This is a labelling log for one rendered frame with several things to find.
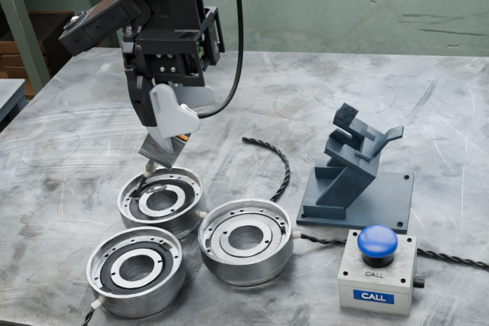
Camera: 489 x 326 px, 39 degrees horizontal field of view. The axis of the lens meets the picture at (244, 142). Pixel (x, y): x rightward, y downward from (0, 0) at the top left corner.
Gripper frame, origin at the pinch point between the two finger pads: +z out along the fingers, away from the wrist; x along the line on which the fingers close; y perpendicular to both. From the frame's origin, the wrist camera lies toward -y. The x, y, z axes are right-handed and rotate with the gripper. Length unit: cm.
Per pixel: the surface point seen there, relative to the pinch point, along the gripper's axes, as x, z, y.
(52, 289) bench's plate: -13.0, 13.2, -12.2
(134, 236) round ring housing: -6.4, 10.1, -3.9
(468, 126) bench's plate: 22.6, 13.3, 32.1
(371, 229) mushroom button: -6.2, 5.9, 23.1
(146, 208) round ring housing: -1.5, 10.3, -4.5
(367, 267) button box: -8.6, 8.8, 23.0
